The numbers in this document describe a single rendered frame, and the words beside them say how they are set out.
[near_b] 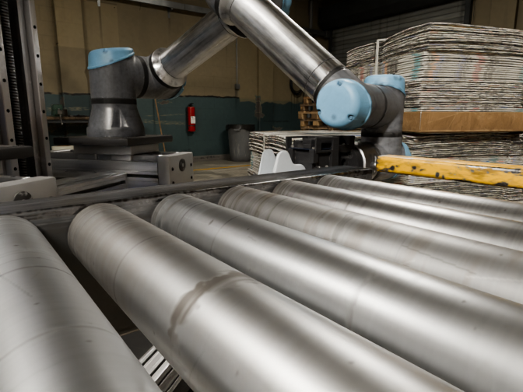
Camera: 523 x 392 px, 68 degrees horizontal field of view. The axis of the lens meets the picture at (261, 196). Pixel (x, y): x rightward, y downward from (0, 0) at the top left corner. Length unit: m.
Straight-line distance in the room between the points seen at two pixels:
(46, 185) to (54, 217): 0.37
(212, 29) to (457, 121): 0.60
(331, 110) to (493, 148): 0.58
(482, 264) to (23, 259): 0.22
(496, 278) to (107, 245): 0.21
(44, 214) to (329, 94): 0.44
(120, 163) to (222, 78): 7.50
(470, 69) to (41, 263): 0.93
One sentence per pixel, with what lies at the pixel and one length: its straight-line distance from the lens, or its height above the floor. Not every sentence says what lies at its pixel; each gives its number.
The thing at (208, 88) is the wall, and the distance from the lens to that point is 8.31.
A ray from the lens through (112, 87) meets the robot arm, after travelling 1.10.
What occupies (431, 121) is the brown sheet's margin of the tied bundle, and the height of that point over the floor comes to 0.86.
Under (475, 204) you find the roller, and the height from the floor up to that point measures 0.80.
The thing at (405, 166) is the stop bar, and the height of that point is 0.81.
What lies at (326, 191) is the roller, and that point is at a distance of 0.37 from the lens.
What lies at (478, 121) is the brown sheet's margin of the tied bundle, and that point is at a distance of 1.02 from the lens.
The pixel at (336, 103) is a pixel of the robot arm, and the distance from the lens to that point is 0.61.
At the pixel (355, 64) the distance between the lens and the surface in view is 1.20.
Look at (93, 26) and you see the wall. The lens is 7.59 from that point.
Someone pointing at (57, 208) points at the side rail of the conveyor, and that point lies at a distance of 0.33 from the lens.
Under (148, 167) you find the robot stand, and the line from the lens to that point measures 1.03.
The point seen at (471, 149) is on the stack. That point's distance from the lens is 1.06.
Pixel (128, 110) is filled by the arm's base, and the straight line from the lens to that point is 1.10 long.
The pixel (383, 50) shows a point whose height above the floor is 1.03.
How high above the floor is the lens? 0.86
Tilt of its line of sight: 11 degrees down
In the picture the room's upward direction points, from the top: straight up
